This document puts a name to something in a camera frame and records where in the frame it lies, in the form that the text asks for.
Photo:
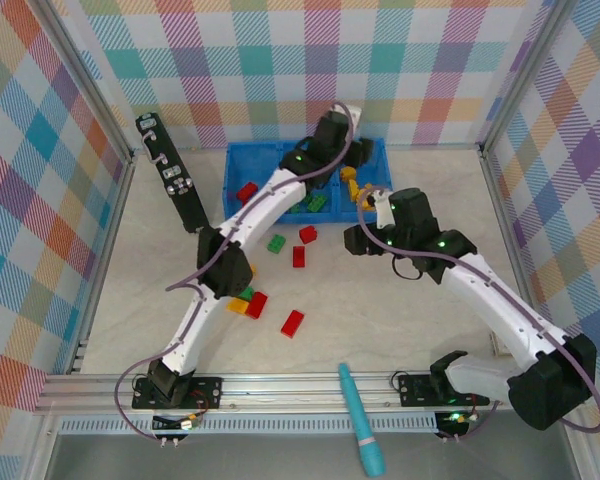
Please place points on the small yellow lego piece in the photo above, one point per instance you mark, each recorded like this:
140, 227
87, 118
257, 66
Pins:
366, 193

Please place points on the red lego brick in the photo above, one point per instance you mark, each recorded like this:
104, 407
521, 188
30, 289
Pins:
293, 324
247, 192
299, 256
256, 305
307, 235

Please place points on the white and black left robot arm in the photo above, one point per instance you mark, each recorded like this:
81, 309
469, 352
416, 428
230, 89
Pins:
220, 260

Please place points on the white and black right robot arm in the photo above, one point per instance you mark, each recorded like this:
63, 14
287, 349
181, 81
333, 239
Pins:
505, 310

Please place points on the blue three-compartment bin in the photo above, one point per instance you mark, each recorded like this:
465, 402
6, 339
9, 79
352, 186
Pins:
240, 165

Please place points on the black tool holder bar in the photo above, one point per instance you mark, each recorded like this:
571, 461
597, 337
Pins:
185, 205

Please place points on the teal pen-shaped tool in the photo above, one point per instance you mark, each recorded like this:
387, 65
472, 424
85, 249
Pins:
360, 420

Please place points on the black power connector box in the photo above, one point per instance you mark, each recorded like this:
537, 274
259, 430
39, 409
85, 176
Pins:
452, 417
187, 424

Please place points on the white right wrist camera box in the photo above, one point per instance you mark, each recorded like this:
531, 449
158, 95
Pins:
382, 212

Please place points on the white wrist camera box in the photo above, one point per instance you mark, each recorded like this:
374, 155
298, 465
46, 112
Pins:
356, 116
382, 212

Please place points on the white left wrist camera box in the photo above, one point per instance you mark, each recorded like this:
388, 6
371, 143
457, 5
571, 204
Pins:
356, 116

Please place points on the aluminium frame side rail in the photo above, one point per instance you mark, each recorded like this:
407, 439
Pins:
507, 225

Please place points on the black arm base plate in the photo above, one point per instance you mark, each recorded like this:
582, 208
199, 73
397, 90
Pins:
415, 390
205, 392

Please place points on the wide aluminium frame rail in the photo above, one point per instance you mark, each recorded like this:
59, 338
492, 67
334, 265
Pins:
305, 395

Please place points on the aluminium frame post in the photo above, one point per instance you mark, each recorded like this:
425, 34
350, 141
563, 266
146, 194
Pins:
92, 80
526, 75

